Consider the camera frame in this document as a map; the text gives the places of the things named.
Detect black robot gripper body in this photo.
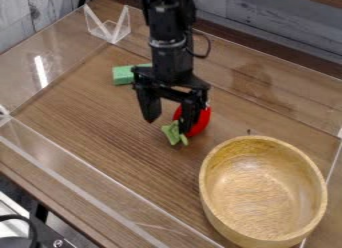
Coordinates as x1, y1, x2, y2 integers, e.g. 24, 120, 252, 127
132, 36, 209, 104

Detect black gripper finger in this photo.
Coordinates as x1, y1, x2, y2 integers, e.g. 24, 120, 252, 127
136, 86, 161, 123
179, 103, 208, 134

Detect red toy strawberry green leaves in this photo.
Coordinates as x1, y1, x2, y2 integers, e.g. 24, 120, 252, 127
161, 106, 211, 145

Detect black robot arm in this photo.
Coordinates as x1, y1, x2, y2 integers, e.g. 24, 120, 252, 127
131, 0, 211, 134

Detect green rectangular block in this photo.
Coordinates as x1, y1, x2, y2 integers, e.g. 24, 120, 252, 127
112, 63, 152, 86

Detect wooden bowl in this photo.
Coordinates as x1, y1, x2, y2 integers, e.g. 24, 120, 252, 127
199, 135, 327, 248

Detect clear acrylic enclosure wall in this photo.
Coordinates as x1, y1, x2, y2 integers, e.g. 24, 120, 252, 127
0, 0, 342, 248

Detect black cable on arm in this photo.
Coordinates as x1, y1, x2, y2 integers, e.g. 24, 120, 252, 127
185, 28, 213, 59

